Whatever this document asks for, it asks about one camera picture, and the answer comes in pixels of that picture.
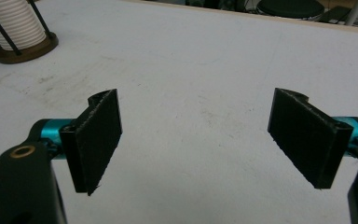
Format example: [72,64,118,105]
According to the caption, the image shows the white metal stand leg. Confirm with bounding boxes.
[344,0,358,26]

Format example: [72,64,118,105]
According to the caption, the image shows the black flat box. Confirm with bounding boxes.
[318,5,352,23]

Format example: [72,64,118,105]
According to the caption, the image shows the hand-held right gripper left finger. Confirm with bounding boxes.
[30,88,123,197]

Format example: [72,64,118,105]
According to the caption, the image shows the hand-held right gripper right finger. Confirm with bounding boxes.
[267,87,358,189]

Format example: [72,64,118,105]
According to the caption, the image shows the black round stool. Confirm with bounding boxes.
[256,0,325,19]

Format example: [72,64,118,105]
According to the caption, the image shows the stack of white paper cups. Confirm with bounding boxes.
[0,0,48,51]

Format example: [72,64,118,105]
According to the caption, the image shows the white stacked rings on stand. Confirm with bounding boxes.
[0,0,60,65]

